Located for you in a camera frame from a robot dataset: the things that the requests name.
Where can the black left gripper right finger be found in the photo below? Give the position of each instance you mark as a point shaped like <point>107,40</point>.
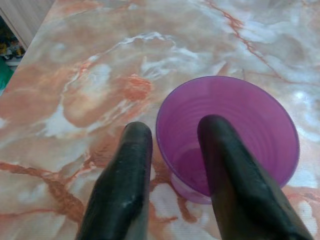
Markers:
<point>240,195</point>

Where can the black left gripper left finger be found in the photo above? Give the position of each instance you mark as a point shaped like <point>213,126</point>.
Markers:
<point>120,187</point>

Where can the purple plastic cup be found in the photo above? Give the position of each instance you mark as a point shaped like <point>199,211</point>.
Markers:
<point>237,100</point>

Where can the beige wooden cabinet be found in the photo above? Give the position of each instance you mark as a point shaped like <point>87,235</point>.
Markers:
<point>25,17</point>

